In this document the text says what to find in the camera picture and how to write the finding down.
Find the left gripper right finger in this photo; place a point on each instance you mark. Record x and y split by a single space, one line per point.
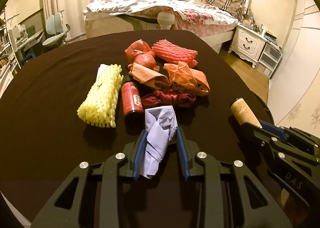
186 152

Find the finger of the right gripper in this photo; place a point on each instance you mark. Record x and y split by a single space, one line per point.
274 130

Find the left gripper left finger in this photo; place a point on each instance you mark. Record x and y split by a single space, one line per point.
135 152

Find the lilac paper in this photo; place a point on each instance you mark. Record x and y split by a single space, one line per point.
161 125

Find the tan spray can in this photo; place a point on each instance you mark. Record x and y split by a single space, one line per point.
243 113

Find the dark red wrapper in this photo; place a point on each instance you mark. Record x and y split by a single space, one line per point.
162 98

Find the red can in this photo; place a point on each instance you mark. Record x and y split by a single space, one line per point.
130 97

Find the yellow foam fruit net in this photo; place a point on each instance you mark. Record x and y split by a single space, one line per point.
101 96

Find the plastic drawer unit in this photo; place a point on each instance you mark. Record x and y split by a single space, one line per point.
269 59

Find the white nightstand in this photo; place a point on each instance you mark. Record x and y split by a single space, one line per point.
247 44

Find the dark brown tablecloth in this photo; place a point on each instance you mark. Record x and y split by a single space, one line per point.
53 116

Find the red foam fruit net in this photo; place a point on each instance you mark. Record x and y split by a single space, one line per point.
174 54

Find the red plastic bag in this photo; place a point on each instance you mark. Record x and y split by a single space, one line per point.
139 52

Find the floral quilt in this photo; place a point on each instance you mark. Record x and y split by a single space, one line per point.
202 20

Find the grey office chair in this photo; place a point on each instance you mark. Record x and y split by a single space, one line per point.
54 28

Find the bookshelf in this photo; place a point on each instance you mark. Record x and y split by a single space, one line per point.
9 61

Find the desk with clutter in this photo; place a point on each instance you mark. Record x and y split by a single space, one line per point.
21 42

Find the white bed frame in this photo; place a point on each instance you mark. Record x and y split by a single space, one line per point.
124 23

